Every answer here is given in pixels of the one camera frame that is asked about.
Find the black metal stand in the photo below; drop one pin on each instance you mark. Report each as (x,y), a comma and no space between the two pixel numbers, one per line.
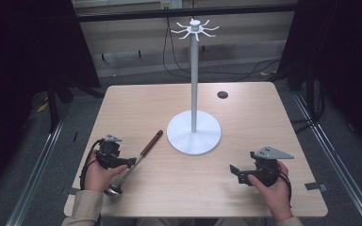
(52,106)

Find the person's left hand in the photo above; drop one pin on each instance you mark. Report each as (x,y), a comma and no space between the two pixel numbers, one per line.
(96,177)

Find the person's right hand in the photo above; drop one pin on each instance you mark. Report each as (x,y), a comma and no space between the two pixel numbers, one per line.
(278,197)

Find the white hook rack stand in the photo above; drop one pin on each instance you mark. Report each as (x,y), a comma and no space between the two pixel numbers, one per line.
(194,135)

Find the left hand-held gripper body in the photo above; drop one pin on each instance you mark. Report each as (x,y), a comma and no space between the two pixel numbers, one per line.
(108,155)

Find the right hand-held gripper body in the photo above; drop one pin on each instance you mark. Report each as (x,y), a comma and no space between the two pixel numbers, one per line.
(266,171)

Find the metal floor rail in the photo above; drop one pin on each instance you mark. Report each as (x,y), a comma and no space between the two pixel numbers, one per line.
(34,175)
(333,160)

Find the grey tape strip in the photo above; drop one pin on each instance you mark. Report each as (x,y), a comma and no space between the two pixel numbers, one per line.
(70,190)
(315,186)

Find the black curtain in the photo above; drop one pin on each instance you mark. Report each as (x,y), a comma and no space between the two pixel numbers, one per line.
(342,62)
(28,62)

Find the wall power outlet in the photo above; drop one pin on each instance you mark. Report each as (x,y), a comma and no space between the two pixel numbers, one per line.
(170,4)

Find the round dark table grommet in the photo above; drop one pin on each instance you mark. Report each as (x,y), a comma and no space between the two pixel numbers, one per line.
(222,94)

